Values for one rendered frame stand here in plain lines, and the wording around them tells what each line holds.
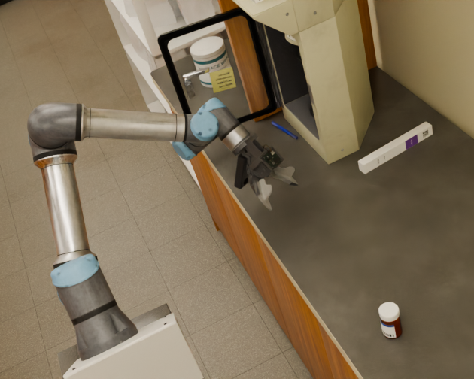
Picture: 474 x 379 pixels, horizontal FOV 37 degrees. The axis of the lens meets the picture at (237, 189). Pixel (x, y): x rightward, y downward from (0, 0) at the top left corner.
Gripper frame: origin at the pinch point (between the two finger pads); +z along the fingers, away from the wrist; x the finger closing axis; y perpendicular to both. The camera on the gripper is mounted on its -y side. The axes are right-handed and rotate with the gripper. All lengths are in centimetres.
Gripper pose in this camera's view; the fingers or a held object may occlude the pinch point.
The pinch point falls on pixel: (284, 198)
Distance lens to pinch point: 206.9
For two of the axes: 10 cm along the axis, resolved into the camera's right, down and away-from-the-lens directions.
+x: 5.5, -4.8, 6.9
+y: 5.1, -4.6, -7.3
